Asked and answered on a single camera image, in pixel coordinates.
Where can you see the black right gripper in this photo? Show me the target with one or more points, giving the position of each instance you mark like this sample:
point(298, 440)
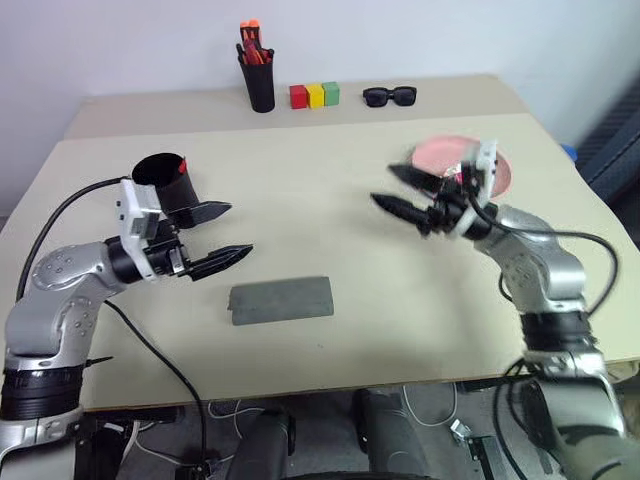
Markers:
point(450, 207)

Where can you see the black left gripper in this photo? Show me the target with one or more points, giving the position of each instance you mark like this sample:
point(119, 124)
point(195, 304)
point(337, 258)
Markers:
point(167, 257)

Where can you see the pink plate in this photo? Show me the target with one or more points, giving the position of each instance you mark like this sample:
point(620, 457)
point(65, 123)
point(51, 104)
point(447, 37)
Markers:
point(440, 150)

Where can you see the grey glasses case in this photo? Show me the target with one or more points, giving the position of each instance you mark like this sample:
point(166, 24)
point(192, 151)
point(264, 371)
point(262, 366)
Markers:
point(280, 300)

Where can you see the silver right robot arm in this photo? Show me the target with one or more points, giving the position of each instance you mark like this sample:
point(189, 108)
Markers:
point(540, 260)

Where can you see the black plastic cup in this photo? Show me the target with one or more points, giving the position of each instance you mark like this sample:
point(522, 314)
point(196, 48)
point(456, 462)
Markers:
point(175, 192)

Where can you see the black sunglasses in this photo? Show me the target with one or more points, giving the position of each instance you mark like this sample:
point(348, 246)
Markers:
point(404, 97)

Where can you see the green wooden block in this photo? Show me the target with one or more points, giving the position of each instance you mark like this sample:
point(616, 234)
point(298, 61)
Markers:
point(331, 94)

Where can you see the yellow wooden block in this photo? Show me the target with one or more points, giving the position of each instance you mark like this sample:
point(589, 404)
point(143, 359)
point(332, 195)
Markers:
point(315, 96)

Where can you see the red wooden block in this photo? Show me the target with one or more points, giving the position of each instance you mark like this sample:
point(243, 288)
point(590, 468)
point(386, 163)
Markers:
point(297, 97)

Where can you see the black tool holder cup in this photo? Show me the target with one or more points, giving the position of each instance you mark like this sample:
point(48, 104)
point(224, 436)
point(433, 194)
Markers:
point(257, 90)

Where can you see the small blue object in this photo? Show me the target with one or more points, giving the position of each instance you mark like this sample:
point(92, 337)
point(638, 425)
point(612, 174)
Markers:
point(571, 152)

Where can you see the orange black screwdriver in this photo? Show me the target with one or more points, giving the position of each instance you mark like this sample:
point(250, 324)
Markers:
point(254, 29)
point(245, 31)

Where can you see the dark rounded shape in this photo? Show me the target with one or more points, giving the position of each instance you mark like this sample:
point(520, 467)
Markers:
point(262, 445)
point(387, 440)

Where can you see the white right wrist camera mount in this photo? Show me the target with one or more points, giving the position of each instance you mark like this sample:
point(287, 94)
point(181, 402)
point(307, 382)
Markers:
point(485, 160)

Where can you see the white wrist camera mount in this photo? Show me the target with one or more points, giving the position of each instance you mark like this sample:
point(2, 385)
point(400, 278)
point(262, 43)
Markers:
point(129, 210)
point(485, 160)

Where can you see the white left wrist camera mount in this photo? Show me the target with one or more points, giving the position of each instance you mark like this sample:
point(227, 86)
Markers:
point(129, 210)

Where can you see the black table frame bar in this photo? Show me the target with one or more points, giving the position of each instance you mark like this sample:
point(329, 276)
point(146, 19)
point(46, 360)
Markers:
point(145, 416)
point(490, 386)

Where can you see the metal caster bracket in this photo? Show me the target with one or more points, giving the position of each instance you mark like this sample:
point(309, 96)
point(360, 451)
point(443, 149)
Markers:
point(460, 432)

